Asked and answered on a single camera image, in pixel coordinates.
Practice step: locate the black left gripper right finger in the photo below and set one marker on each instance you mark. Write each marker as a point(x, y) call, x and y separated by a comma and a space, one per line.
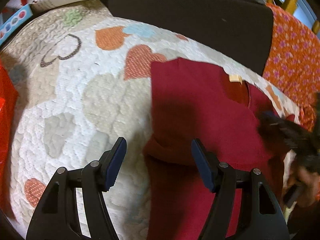
point(244, 206)

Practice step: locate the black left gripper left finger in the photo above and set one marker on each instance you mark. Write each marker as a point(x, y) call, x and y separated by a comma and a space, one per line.
point(56, 215)

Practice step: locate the dark red shirt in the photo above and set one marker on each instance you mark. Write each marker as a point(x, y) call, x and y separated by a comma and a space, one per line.
point(197, 100)

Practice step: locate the right hand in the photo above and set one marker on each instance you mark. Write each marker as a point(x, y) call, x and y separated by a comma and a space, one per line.
point(302, 186)

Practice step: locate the orange floral fabric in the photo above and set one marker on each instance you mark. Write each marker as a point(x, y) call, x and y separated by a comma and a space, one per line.
point(293, 63)

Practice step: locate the black cushion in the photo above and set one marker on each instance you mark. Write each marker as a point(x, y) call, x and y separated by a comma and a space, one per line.
point(239, 29)

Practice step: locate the red plastic bag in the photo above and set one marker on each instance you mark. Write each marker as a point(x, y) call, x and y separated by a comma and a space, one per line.
point(8, 95)

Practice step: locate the white heart-patterned quilt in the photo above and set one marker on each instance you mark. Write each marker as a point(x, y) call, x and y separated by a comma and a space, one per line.
point(83, 80)

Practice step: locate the light blue printed box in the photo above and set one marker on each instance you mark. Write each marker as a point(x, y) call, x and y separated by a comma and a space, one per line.
point(16, 20)

